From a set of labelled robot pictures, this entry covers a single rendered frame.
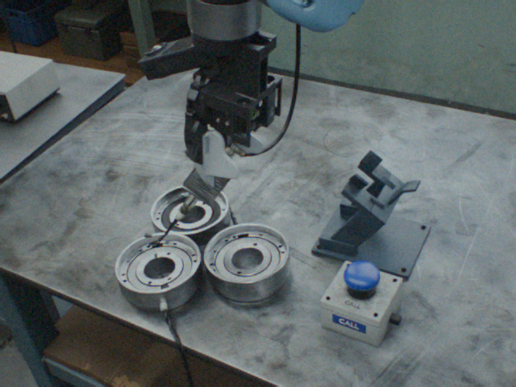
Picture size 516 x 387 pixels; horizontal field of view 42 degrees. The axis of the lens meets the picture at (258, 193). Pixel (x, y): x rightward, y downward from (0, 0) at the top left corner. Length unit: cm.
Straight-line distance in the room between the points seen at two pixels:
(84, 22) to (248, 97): 201
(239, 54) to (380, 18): 180
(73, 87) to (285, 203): 79
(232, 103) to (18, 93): 87
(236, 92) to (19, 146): 80
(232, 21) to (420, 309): 39
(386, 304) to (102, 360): 54
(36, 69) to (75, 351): 66
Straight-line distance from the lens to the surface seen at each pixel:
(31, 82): 153
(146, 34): 234
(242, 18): 66
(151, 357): 111
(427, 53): 245
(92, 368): 112
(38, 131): 147
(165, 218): 90
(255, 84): 69
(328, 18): 55
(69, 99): 156
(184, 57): 73
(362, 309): 74
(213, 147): 76
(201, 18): 66
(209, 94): 71
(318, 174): 99
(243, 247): 84
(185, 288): 80
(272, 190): 97
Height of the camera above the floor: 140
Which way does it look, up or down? 38 degrees down
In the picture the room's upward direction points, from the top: 7 degrees counter-clockwise
